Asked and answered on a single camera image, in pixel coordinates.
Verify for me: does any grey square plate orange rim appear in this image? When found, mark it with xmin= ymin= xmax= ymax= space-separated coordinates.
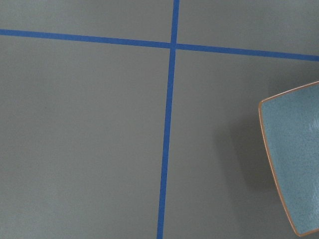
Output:
xmin=258 ymin=82 xmax=319 ymax=237

